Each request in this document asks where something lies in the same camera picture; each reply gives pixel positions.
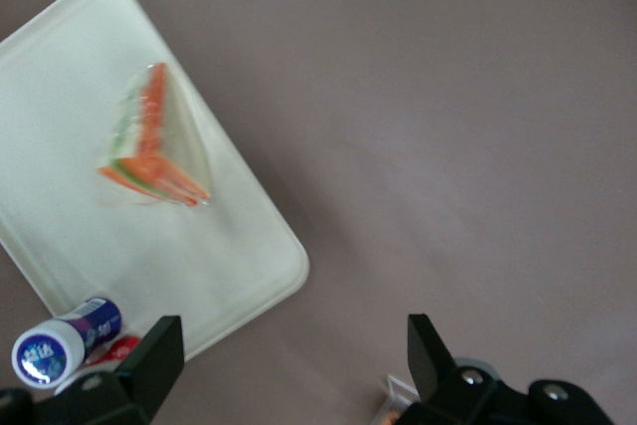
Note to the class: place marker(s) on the red gum bottle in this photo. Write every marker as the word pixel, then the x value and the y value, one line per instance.
pixel 119 348

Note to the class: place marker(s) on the blue gum bottle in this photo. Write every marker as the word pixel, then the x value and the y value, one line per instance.
pixel 55 350

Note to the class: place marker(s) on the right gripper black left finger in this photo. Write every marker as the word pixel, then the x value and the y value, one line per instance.
pixel 139 375

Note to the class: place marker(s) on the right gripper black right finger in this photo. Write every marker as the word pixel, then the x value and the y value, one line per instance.
pixel 438 385

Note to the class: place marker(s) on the clear acrylic stepped display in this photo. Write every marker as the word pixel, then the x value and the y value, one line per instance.
pixel 398 392

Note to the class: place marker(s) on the triangle sandwich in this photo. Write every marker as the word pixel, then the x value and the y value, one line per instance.
pixel 154 166

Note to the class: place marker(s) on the beige plastic tray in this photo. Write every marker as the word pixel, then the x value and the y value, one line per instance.
pixel 74 96

